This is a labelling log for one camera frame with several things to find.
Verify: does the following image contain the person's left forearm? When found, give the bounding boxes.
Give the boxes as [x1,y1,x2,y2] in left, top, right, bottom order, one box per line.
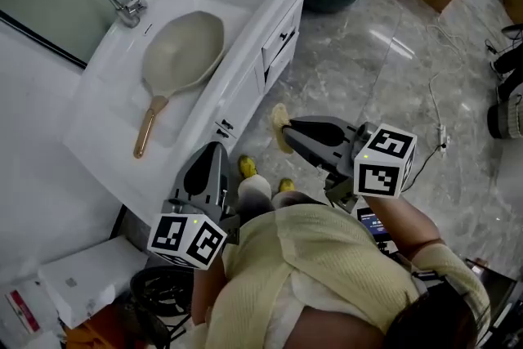
[190,253,228,326]

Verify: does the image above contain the person's yellow left shoe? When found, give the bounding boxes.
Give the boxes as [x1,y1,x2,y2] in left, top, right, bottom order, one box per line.
[237,154,259,180]

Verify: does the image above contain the black equipment case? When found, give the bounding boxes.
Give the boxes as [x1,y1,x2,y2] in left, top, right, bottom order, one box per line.
[465,257,522,344]

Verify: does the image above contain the yellow scrub sponge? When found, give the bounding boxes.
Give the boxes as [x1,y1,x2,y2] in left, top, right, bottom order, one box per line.
[270,102,296,155]

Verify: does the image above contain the white power strip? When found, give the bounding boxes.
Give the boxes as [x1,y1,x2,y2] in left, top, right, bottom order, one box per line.
[434,123,451,153]

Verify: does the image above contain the person's right forearm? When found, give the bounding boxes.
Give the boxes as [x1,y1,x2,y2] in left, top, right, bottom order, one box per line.
[359,191,447,259]

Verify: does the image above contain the black wire stool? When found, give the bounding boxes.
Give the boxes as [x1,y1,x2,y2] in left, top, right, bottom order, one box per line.
[129,265,198,349]

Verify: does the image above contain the beige pan with wooden handle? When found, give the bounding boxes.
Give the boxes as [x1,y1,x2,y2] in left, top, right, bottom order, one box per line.
[132,11,226,159]

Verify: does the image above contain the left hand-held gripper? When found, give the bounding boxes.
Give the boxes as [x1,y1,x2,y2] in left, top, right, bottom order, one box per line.
[146,141,243,271]

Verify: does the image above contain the person's pale yellow cardigan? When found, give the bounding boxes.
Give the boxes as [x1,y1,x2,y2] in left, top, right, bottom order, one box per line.
[191,203,491,349]

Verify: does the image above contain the black cable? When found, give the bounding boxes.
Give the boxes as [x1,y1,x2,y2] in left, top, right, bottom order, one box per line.
[402,146,443,194]

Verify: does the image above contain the white flat box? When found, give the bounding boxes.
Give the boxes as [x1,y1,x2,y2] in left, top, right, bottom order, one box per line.
[38,235,150,330]

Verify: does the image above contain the white box with red label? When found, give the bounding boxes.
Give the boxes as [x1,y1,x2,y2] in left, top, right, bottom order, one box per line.
[0,277,62,349]

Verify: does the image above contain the person's legs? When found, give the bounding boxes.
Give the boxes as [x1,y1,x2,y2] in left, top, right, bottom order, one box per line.
[235,174,324,224]

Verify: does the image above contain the white cable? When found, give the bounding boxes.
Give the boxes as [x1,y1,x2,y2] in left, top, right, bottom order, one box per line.
[426,23,465,128]

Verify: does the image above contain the orange box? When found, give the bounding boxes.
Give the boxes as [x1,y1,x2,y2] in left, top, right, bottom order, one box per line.
[64,304,138,349]

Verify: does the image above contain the small cardboard box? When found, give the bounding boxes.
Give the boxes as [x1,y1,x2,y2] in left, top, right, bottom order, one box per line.
[501,0,523,25]

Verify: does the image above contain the chrome faucet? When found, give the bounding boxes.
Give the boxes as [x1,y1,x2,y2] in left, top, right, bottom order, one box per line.
[101,0,149,29]

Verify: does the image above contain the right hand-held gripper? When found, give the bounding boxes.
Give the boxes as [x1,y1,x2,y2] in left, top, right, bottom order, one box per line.
[280,114,418,214]

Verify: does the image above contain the phone with lit screen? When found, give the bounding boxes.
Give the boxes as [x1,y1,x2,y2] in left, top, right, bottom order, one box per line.
[356,207,390,236]

